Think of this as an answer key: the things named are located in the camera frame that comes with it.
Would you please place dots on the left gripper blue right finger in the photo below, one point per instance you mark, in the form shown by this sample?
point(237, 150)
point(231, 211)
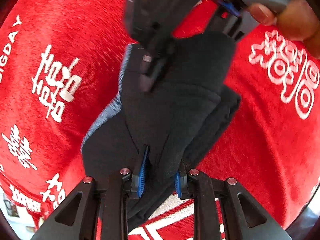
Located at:
point(224, 209)

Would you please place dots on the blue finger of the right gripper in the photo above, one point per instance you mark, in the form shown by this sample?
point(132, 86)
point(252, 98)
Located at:
point(157, 53)

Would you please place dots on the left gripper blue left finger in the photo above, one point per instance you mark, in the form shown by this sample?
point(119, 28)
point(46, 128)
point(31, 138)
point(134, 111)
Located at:
point(92, 211)

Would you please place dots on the black pants blue patterned trim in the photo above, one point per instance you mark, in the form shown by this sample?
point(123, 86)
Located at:
point(180, 119)

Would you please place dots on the person's right hand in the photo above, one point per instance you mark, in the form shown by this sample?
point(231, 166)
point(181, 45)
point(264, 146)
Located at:
point(298, 22)

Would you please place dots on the red blanket white characters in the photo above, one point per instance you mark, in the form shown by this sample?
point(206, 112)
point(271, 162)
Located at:
point(60, 66)

